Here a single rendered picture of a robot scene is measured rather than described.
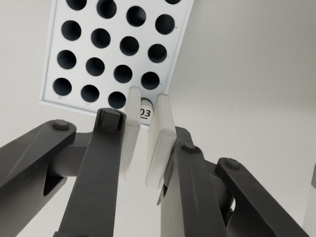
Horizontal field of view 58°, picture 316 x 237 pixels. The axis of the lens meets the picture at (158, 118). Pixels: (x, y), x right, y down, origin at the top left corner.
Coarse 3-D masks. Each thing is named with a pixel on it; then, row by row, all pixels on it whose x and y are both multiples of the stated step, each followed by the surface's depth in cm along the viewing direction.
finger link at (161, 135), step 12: (156, 108) 18; (168, 108) 16; (156, 120) 16; (168, 120) 14; (156, 132) 14; (168, 132) 13; (156, 144) 13; (168, 144) 13; (156, 156) 13; (168, 156) 13; (156, 168) 13; (156, 180) 13
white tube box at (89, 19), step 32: (64, 0) 18; (96, 0) 18; (128, 0) 18; (160, 0) 18; (192, 0) 18; (64, 32) 19; (96, 32) 20; (128, 32) 18; (160, 32) 20; (64, 64) 20; (96, 64) 22; (128, 64) 19; (160, 64) 19; (64, 96) 20; (96, 96) 21
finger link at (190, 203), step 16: (176, 144) 12; (192, 144) 12; (176, 160) 11; (192, 160) 11; (176, 176) 10; (192, 176) 10; (208, 176) 10; (160, 192) 13; (176, 192) 9; (192, 192) 9; (208, 192) 9; (176, 208) 9; (192, 208) 8; (208, 208) 8; (176, 224) 8; (192, 224) 8; (208, 224) 8; (224, 224) 8
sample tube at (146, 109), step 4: (144, 100) 20; (148, 100) 20; (144, 104) 19; (148, 104) 19; (144, 108) 19; (148, 108) 19; (152, 108) 19; (144, 112) 19; (148, 112) 19; (152, 112) 19; (144, 116) 19; (148, 116) 19; (152, 116) 19; (144, 120) 19; (148, 120) 19
